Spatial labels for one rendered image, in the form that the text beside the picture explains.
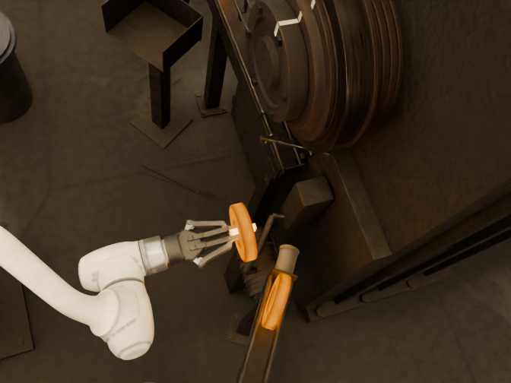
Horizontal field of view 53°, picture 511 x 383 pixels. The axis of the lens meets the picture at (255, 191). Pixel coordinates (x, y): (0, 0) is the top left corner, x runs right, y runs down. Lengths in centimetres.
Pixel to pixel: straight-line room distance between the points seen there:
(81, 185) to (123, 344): 123
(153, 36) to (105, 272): 94
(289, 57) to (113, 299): 64
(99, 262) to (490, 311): 178
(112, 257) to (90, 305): 16
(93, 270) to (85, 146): 117
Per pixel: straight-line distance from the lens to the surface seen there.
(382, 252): 139
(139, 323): 119
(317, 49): 111
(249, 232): 128
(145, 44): 190
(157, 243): 129
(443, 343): 241
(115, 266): 127
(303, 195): 145
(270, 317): 139
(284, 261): 149
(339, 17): 107
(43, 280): 114
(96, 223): 224
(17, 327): 218
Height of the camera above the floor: 211
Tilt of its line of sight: 67 degrees down
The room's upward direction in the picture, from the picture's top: 23 degrees clockwise
